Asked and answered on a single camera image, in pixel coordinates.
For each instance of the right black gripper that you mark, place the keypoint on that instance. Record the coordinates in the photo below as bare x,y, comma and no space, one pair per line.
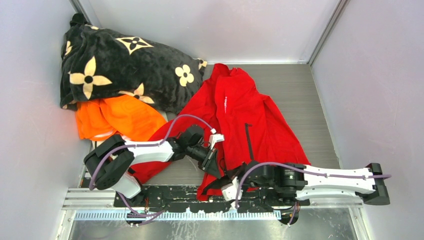
237,173

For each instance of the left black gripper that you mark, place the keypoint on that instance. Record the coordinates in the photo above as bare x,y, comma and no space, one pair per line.
210,164

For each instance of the red zip jacket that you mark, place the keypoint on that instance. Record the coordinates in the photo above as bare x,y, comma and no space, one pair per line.
254,128

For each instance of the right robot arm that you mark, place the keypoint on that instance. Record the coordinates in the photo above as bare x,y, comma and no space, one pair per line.
300,182

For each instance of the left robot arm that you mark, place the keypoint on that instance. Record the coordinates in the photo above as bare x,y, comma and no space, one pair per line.
111,164

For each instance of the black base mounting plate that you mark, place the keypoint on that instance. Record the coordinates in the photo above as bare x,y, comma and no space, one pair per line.
178,198

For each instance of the orange garment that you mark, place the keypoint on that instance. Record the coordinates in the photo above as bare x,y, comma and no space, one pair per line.
125,115

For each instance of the black floral plush blanket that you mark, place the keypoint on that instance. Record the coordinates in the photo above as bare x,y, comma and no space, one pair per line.
99,63

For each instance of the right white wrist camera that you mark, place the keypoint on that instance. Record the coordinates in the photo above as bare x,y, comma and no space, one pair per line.
230,190

